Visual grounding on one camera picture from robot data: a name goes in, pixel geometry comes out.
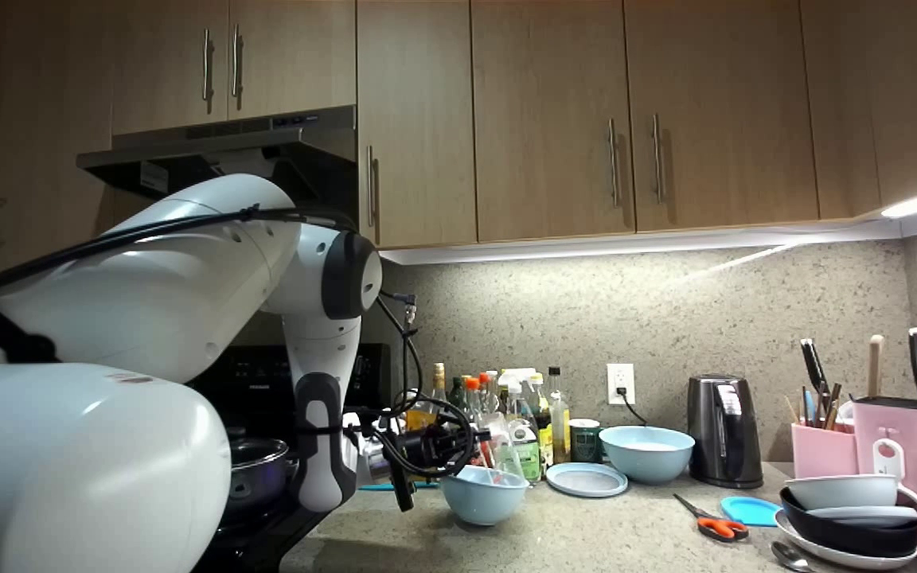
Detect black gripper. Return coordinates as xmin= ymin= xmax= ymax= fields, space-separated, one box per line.
xmin=376 ymin=411 xmax=470 ymax=511

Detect clear plastic bowl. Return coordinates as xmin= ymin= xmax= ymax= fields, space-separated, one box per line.
xmin=418 ymin=397 xmax=503 ymax=477

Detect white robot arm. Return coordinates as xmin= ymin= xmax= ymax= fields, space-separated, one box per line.
xmin=0 ymin=174 xmax=383 ymax=573

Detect light blue front bowl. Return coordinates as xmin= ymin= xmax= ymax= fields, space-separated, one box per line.
xmin=439 ymin=464 xmax=529 ymax=528

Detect light blue bowl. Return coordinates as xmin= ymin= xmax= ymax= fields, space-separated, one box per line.
xmin=599 ymin=427 xmax=695 ymax=485
xmin=439 ymin=464 xmax=529 ymax=528

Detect light blue back bowl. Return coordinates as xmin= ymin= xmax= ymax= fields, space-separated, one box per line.
xmin=599 ymin=427 xmax=695 ymax=485

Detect clear spray bottle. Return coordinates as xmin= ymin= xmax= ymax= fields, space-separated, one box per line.
xmin=498 ymin=369 xmax=542 ymax=485

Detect black stove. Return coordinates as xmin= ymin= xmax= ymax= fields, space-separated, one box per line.
xmin=184 ymin=336 xmax=398 ymax=573

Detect light blue plate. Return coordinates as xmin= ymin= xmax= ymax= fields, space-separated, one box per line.
xmin=545 ymin=460 xmax=627 ymax=498

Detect black electric kettle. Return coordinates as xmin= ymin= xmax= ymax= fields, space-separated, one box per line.
xmin=688 ymin=376 xmax=765 ymax=490

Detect small blue silicone lid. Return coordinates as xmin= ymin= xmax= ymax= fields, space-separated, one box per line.
xmin=720 ymin=497 xmax=781 ymax=528

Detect pink utensil holder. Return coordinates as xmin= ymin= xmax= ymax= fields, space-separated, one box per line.
xmin=791 ymin=422 xmax=855 ymax=477

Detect stacked dark bowls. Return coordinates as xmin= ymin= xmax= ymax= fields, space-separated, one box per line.
xmin=776 ymin=479 xmax=917 ymax=571

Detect pink knife block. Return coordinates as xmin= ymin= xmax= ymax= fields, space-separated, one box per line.
xmin=854 ymin=396 xmax=917 ymax=552

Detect white wall outlet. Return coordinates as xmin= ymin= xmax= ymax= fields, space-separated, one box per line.
xmin=605 ymin=364 xmax=634 ymax=405

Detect orange handled scissors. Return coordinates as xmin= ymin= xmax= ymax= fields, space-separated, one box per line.
xmin=673 ymin=493 xmax=748 ymax=540

